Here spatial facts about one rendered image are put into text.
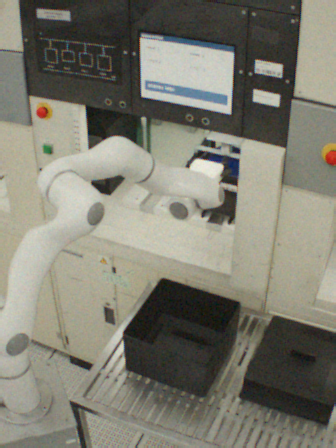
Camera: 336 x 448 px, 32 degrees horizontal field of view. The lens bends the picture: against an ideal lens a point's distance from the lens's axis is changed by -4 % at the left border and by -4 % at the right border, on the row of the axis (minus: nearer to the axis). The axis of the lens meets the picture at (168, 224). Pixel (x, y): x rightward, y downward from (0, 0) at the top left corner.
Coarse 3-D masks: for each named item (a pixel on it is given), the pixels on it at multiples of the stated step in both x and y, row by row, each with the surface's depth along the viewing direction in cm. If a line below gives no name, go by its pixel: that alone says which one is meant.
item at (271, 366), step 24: (264, 336) 184; (288, 336) 183; (312, 336) 183; (264, 360) 176; (288, 360) 176; (312, 360) 174; (264, 384) 169; (288, 384) 169; (312, 384) 168; (288, 408) 171; (312, 408) 166
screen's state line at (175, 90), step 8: (144, 88) 176; (152, 88) 175; (160, 88) 174; (168, 88) 172; (176, 88) 171; (184, 88) 170; (192, 88) 169; (184, 96) 172; (192, 96) 171; (200, 96) 170; (208, 96) 169; (216, 96) 167; (224, 96) 166; (224, 104) 168
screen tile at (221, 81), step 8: (192, 56) 163; (200, 56) 162; (208, 56) 161; (216, 56) 160; (200, 64) 163; (208, 64) 162; (216, 64) 161; (224, 64) 160; (192, 72) 166; (224, 72) 162; (192, 80) 168; (200, 80) 167; (208, 80) 165; (216, 80) 164; (224, 80) 163; (216, 88) 166; (224, 88) 165
